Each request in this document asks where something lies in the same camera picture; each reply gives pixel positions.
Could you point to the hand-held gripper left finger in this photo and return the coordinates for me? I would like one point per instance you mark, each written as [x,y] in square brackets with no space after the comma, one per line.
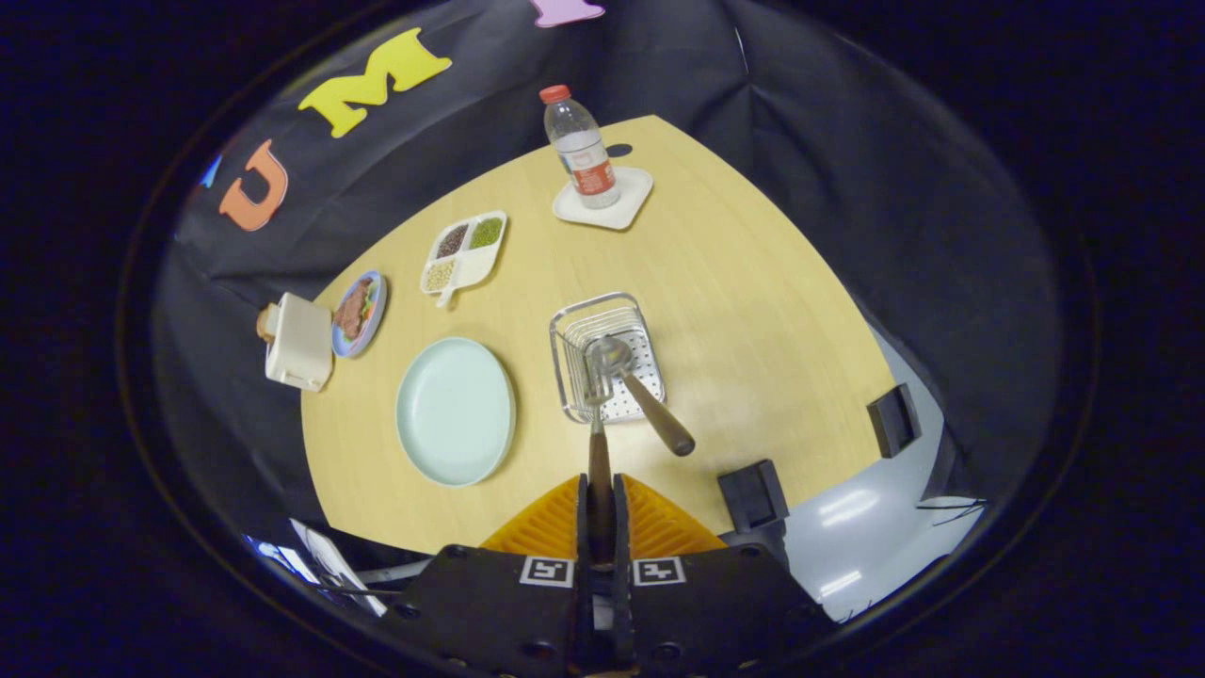
[583,537]

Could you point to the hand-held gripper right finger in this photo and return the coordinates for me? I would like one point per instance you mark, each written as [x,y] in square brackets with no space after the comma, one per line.
[621,532]

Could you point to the black table clamp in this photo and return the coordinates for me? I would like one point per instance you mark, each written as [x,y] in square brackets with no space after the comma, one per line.
[753,494]
[892,419]

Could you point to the light green plate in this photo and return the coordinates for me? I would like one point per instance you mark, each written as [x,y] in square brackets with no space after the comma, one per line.
[457,414]

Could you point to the white divided dish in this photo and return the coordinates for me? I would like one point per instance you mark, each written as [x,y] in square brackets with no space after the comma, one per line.
[471,268]

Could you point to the yellow beans pile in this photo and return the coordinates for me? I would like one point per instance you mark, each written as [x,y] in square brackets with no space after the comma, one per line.
[440,275]

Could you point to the blue plate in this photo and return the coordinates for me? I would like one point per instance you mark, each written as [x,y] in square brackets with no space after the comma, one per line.
[378,299]

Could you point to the green beans pile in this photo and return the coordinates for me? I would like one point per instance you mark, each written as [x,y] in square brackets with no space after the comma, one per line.
[486,233]

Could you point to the white square coaster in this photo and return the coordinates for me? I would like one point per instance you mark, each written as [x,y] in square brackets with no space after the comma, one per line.
[626,212]

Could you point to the brown steak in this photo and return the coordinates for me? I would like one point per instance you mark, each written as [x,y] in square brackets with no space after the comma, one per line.
[353,311]

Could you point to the dark red beans pile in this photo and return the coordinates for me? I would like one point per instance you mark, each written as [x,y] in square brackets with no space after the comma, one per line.
[452,241]

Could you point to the cream toaster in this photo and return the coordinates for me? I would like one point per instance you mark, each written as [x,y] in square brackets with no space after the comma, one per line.
[301,344]

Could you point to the clear bottle red cap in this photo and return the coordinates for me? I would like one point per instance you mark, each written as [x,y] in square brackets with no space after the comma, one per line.
[588,160]

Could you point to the brown bread slice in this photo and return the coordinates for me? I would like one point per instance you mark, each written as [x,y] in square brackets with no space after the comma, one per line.
[265,325]

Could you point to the black backdrop cloth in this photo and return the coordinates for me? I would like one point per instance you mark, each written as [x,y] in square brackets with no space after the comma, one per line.
[894,188]

